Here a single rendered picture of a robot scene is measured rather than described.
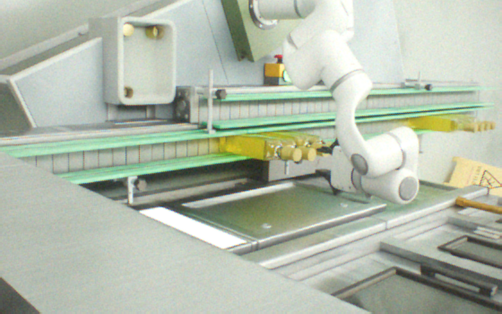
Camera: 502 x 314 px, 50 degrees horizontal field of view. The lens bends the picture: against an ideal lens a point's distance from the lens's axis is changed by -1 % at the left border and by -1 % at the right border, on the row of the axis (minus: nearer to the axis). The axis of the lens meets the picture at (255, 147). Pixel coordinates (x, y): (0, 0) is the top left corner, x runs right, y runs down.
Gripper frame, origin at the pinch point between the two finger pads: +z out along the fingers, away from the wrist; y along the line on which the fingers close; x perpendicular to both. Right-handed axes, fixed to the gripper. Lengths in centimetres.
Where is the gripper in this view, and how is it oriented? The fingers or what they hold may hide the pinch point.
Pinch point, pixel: (324, 161)
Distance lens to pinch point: 134.5
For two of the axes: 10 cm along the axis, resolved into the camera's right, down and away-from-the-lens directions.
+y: 0.4, -9.8, -1.7
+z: -4.8, -1.7, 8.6
